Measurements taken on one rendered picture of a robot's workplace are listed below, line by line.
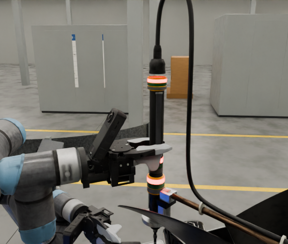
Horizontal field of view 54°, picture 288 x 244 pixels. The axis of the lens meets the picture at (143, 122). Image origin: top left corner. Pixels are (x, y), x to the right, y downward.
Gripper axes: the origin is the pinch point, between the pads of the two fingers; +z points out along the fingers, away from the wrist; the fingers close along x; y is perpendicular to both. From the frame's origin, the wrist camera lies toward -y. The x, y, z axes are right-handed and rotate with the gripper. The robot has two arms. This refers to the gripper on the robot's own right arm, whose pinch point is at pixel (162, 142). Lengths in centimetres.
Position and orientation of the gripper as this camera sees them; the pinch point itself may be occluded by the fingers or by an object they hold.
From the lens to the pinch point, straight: 67.6
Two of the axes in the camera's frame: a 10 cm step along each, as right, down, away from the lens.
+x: 3.7, 2.6, -8.9
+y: 0.0, 9.6, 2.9
